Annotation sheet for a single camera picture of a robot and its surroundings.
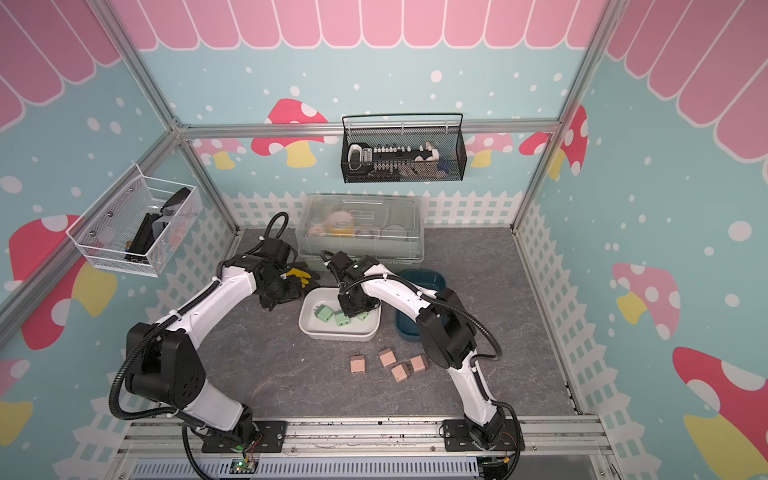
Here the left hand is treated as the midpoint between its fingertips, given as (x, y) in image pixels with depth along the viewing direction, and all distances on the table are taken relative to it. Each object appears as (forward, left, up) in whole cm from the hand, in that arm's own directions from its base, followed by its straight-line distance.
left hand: (290, 301), depth 87 cm
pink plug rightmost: (-14, -37, -9) cm, 41 cm away
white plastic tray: (-3, -5, -11) cm, 13 cm away
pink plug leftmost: (-15, -20, -8) cm, 27 cm away
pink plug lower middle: (-17, -32, -9) cm, 38 cm away
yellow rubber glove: (+14, +1, -7) cm, 16 cm away
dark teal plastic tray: (-4, -35, -7) cm, 36 cm away
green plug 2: (-1, -14, -9) cm, 16 cm away
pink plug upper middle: (-13, -29, -9) cm, 33 cm away
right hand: (0, -18, -4) cm, 19 cm away
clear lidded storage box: (+23, -28, +7) cm, 37 cm away
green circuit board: (-39, +5, -11) cm, 41 cm away
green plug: (+1, -8, -9) cm, 12 cm away
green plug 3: (-6, -22, +2) cm, 23 cm away
